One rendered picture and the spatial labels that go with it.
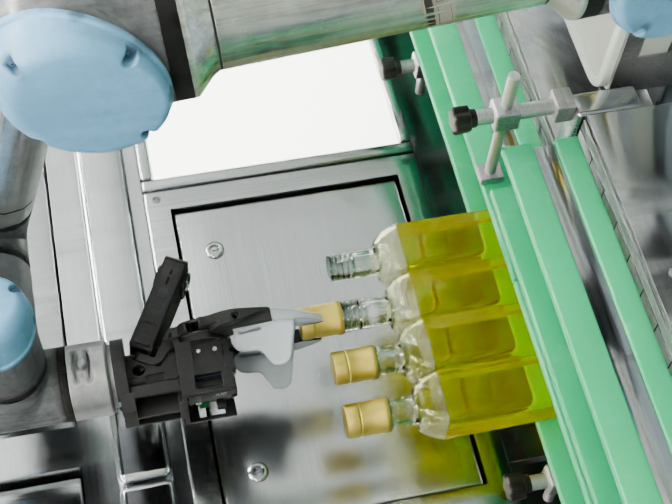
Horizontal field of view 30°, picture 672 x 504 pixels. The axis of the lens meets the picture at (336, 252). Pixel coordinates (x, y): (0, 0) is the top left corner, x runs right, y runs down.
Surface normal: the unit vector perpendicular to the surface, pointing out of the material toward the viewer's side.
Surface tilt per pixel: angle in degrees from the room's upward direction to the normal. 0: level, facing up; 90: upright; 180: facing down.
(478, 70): 90
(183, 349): 90
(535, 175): 90
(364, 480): 90
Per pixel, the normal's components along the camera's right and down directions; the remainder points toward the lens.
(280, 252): 0.04, -0.51
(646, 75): 0.22, 0.84
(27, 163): 0.55, 0.75
